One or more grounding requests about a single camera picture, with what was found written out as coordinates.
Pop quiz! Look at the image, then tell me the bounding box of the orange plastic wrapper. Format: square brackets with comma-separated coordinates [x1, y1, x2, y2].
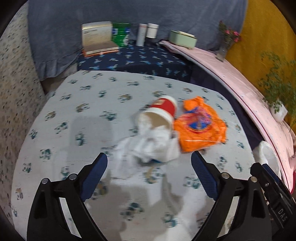
[174, 96, 227, 152]

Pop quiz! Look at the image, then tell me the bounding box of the green leafy plant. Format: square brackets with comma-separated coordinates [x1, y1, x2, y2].
[259, 51, 295, 116]

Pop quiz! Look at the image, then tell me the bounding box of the white plant pot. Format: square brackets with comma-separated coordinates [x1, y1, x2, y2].
[269, 101, 288, 122]

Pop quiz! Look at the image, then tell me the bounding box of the navy print cloth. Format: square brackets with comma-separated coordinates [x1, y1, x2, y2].
[77, 43, 193, 82]

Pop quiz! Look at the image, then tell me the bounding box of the pink tablecloth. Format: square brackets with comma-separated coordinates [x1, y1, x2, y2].
[159, 41, 295, 192]

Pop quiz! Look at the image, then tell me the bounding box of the white tissue paper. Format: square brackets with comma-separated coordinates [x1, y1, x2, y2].
[111, 113, 181, 179]

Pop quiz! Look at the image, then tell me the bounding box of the white tall bottle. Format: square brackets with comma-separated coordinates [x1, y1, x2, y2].
[136, 24, 147, 47]

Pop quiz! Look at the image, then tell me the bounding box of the glass vase with pink flowers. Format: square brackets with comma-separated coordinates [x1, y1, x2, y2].
[216, 21, 241, 62]

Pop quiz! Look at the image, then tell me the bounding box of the panda print tablecloth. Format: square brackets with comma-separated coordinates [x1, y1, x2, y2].
[11, 71, 254, 240]

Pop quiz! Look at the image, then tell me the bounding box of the green carton box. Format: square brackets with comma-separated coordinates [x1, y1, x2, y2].
[111, 23, 130, 47]

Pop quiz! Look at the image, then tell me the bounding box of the green tin box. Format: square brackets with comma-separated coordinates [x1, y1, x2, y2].
[169, 31, 197, 49]

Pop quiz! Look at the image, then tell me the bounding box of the white jar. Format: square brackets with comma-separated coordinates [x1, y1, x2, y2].
[146, 23, 159, 39]

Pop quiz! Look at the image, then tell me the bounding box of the yellow curtain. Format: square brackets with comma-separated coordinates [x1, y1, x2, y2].
[226, 1, 295, 92]

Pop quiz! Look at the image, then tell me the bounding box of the trash bin with white bag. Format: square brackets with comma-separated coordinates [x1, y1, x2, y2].
[252, 141, 281, 178]

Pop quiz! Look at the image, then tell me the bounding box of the blue sofa cover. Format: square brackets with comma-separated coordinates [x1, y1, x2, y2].
[28, 0, 248, 80]

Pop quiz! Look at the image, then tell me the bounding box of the beige book box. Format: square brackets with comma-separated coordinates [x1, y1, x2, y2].
[81, 21, 119, 57]

